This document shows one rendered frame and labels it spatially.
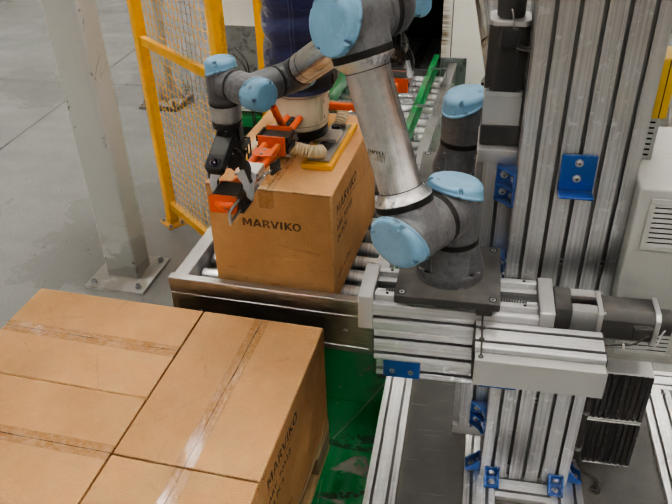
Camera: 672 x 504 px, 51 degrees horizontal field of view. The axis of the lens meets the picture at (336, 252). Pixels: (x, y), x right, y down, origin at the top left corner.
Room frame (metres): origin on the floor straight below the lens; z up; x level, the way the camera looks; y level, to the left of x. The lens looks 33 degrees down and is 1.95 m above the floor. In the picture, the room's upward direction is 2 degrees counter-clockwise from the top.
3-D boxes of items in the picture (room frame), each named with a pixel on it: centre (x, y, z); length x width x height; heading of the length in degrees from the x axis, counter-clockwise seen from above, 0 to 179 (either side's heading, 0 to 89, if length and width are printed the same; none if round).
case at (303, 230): (2.15, 0.12, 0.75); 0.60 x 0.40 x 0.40; 164
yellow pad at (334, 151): (2.14, 0.01, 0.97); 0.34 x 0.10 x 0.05; 164
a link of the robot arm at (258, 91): (1.55, 0.17, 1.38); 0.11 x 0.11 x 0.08; 45
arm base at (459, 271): (1.29, -0.25, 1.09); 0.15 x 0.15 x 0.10
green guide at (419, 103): (3.24, -0.44, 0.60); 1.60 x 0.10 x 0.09; 165
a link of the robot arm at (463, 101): (1.78, -0.36, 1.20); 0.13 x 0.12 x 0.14; 115
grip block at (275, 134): (1.93, 0.17, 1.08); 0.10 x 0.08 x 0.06; 74
